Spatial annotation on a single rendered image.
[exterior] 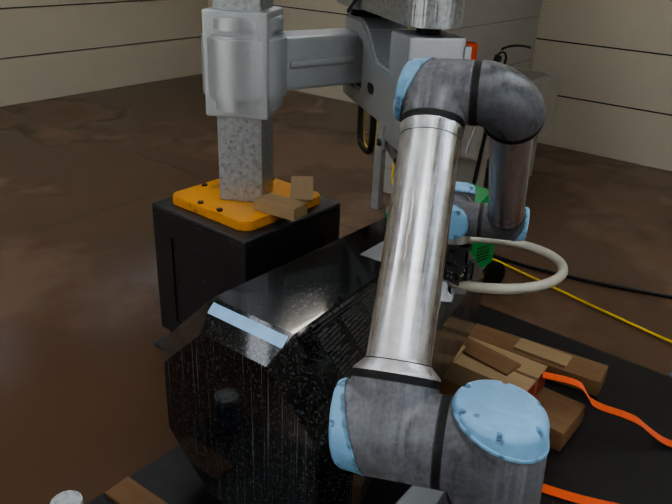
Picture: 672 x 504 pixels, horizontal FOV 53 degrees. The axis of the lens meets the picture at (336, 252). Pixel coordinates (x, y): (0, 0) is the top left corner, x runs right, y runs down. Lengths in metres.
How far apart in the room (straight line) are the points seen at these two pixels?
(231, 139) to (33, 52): 5.71
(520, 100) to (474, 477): 0.63
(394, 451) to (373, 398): 0.09
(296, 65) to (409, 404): 2.01
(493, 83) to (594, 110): 5.76
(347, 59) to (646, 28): 4.15
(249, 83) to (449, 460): 1.93
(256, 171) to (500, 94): 1.78
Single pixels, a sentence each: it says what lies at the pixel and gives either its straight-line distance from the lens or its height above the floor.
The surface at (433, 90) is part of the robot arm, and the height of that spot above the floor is 1.60.
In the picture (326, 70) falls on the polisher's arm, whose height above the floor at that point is 1.31.
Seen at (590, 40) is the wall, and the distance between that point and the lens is 6.91.
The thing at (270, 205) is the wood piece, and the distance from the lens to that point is 2.77.
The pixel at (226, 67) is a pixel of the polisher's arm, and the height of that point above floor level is 1.36.
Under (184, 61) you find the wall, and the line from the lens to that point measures 9.62.
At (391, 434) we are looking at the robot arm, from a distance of 1.08.
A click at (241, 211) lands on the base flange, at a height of 0.78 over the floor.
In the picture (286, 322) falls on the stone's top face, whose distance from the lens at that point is 1.99.
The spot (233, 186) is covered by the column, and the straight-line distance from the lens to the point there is 2.92.
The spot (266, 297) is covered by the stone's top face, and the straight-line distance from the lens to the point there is 2.12.
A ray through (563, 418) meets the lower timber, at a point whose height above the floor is 0.11.
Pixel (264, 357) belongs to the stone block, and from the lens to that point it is 1.95.
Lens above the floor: 1.84
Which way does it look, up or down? 25 degrees down
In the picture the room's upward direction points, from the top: 2 degrees clockwise
